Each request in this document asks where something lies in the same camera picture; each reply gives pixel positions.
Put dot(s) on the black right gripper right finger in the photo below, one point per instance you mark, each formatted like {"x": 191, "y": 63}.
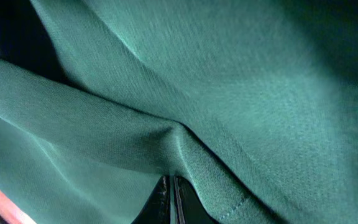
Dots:
{"x": 188, "y": 207}

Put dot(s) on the green cloth garment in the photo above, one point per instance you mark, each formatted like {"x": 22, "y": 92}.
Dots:
{"x": 255, "y": 103}

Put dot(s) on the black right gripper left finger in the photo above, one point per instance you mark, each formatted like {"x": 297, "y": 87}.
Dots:
{"x": 157, "y": 207}

